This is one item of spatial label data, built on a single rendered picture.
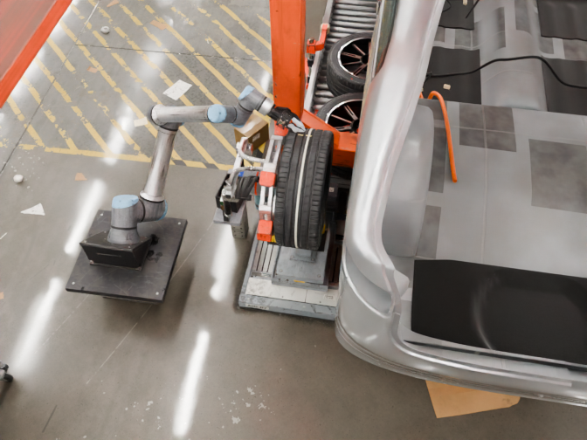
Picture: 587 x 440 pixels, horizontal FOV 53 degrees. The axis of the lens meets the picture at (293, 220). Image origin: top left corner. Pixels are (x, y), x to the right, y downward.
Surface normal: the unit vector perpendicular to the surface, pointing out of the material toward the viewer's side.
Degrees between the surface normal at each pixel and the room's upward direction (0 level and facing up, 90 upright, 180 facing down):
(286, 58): 90
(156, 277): 0
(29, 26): 0
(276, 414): 0
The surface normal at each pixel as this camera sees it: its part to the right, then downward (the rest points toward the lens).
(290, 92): -0.16, 0.80
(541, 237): -0.07, -0.25
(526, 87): 0.07, -0.58
